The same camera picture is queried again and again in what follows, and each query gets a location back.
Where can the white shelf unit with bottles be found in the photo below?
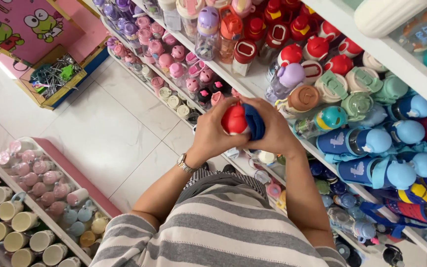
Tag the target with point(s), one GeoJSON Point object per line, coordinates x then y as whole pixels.
{"type": "Point", "coordinates": [402, 55]}

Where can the group of red cap bottles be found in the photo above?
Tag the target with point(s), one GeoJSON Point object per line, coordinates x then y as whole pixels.
{"type": "Point", "coordinates": [315, 48]}

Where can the black shoe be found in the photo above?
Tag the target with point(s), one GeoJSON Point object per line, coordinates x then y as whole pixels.
{"type": "Point", "coordinates": [229, 168]}
{"type": "Point", "coordinates": [205, 167]}

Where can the grey white striped shirt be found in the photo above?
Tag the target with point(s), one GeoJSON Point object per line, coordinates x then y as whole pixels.
{"type": "Point", "coordinates": [217, 237]}

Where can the brown lid bottle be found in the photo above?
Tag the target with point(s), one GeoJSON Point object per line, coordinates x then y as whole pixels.
{"type": "Point", "coordinates": [304, 97]}

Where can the cream lid with green latch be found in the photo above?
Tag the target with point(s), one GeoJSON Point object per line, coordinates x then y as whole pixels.
{"type": "Point", "coordinates": [361, 79]}
{"type": "Point", "coordinates": [330, 87]}

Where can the cardboard box of metal hooks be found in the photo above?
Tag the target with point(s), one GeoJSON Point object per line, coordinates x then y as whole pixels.
{"type": "Point", "coordinates": [54, 78]}

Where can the orange lid bottle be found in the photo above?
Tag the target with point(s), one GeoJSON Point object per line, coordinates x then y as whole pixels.
{"type": "Point", "coordinates": [231, 28]}

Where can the white ribbed container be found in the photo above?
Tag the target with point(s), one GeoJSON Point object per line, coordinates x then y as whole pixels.
{"type": "Point", "coordinates": [387, 16]}

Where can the silver wristwatch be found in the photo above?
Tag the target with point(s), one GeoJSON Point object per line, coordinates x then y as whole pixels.
{"type": "Point", "coordinates": [184, 164]}

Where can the person's right hand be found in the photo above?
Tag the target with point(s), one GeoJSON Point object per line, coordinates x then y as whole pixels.
{"type": "Point", "coordinates": [278, 133]}

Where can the purple dome lid bottle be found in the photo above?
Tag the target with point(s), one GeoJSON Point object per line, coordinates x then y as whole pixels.
{"type": "Point", "coordinates": [291, 74]}

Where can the checkered grey garment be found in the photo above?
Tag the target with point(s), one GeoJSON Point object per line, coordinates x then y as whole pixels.
{"type": "Point", "coordinates": [228, 183]}

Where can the teal lid cartoon bottle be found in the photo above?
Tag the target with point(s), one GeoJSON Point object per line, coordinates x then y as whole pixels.
{"type": "Point", "coordinates": [332, 117]}

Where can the person's right fingers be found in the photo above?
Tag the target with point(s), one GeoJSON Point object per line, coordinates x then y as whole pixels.
{"type": "Point", "coordinates": [254, 99]}

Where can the pink frog print box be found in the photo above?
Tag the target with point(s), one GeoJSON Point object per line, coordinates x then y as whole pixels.
{"type": "Point", "coordinates": [24, 26]}

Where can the clear bottle with purple lid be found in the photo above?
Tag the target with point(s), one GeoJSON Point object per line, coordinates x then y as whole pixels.
{"type": "Point", "coordinates": [208, 22]}

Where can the person's left hand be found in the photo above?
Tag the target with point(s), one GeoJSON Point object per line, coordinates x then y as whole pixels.
{"type": "Point", "coordinates": [208, 133]}

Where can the rows of pink bottles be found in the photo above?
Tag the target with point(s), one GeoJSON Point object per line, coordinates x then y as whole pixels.
{"type": "Point", "coordinates": [165, 59]}

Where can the pale green lid bottle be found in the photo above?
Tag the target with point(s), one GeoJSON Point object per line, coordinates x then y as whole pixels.
{"type": "Point", "coordinates": [393, 87]}
{"type": "Point", "coordinates": [358, 105]}

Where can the display rack of cups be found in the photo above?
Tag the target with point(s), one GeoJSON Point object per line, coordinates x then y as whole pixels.
{"type": "Point", "coordinates": [24, 220]}

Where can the group of blue sleeve bottles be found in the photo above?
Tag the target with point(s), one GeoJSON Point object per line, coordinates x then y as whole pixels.
{"type": "Point", "coordinates": [378, 141]}

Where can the dark blue cloth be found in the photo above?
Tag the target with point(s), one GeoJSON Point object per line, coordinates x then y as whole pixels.
{"type": "Point", "coordinates": [256, 122]}

